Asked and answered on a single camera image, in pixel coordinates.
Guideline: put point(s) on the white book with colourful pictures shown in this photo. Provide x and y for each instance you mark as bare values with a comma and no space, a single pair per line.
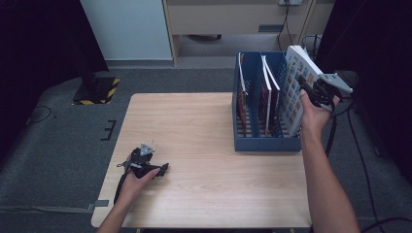
293,97

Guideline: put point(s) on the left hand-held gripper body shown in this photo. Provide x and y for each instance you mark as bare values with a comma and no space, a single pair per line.
142,163

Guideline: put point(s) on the black and red magazine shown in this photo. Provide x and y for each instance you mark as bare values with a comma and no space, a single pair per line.
242,106

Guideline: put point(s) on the grey tape piece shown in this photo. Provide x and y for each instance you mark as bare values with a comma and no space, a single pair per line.
98,204

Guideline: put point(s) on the yellow-black striped stand base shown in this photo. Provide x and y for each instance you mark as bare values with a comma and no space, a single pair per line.
97,92

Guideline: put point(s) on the white panel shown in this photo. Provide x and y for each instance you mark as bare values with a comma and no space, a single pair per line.
126,29

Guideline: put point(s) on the blue file rack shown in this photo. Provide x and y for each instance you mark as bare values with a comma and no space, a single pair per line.
256,144

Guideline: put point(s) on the purple magazine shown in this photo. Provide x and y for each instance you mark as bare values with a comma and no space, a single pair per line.
265,103
276,106

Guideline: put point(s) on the person's right hand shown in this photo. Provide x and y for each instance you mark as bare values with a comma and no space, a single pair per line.
314,119

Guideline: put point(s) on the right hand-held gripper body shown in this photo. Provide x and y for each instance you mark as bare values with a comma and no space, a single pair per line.
327,93

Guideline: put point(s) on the person's left hand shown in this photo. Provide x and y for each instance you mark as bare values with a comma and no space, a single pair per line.
134,189

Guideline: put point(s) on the light wooden desk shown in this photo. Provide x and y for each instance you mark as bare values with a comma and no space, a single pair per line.
223,17

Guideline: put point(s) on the black curtain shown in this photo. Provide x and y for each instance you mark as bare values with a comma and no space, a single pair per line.
42,48
379,48

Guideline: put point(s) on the white power socket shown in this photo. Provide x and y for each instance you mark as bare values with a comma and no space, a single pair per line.
290,2

